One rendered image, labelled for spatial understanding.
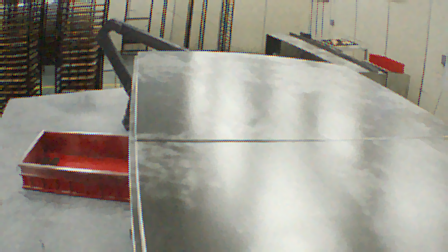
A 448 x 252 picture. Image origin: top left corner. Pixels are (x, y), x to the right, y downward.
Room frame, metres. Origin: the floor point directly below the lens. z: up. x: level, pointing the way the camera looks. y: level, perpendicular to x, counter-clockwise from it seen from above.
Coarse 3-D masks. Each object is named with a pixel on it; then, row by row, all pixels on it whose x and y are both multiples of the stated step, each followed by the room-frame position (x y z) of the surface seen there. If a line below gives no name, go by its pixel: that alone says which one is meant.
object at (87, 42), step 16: (80, 0) 3.54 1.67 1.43; (96, 16) 3.85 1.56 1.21; (64, 32) 3.69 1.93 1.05; (80, 32) 3.54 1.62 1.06; (64, 48) 3.86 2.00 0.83; (80, 48) 3.84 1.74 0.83; (96, 48) 3.82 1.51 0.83; (64, 64) 3.59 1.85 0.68; (80, 64) 3.59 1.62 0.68; (96, 64) 3.61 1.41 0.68; (64, 80) 3.47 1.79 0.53; (80, 80) 3.78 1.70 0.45; (96, 80) 3.81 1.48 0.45
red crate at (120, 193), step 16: (64, 160) 1.13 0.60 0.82; (80, 160) 1.15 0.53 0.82; (96, 160) 1.18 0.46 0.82; (112, 160) 1.20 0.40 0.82; (128, 160) 1.22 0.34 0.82; (64, 192) 0.89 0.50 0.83; (80, 192) 0.91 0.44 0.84; (96, 192) 0.92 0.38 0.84; (112, 192) 0.93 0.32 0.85; (128, 192) 0.94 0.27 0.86
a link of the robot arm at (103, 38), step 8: (104, 24) 1.52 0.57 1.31; (104, 32) 1.52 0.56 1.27; (96, 40) 1.51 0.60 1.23; (104, 40) 1.53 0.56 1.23; (104, 48) 1.53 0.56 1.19; (112, 48) 1.54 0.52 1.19; (112, 56) 1.54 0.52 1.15; (120, 56) 1.57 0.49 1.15; (112, 64) 1.54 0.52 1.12; (120, 64) 1.55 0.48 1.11; (120, 72) 1.55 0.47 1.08; (128, 72) 1.57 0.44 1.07; (120, 80) 1.55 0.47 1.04; (128, 80) 1.56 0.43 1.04; (128, 88) 1.55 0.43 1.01; (128, 96) 1.53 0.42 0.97
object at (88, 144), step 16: (32, 144) 1.02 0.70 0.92; (48, 144) 1.16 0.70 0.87; (64, 144) 1.17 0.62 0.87; (80, 144) 1.19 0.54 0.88; (96, 144) 1.20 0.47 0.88; (112, 144) 1.21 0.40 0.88; (128, 144) 1.22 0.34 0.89; (32, 160) 0.98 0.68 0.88; (32, 176) 0.86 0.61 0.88; (48, 176) 0.88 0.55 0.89; (64, 176) 0.89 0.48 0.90; (80, 176) 0.90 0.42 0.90; (96, 176) 0.91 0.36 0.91; (112, 176) 0.92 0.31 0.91; (128, 176) 0.93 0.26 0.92
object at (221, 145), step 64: (192, 64) 0.67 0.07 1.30; (256, 64) 0.73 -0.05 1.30; (320, 64) 0.86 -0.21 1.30; (192, 128) 0.36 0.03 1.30; (256, 128) 0.37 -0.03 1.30; (320, 128) 0.40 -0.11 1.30; (384, 128) 0.42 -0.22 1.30; (192, 192) 0.23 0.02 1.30; (256, 192) 0.24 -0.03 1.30; (320, 192) 0.24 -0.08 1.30; (384, 192) 0.24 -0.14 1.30
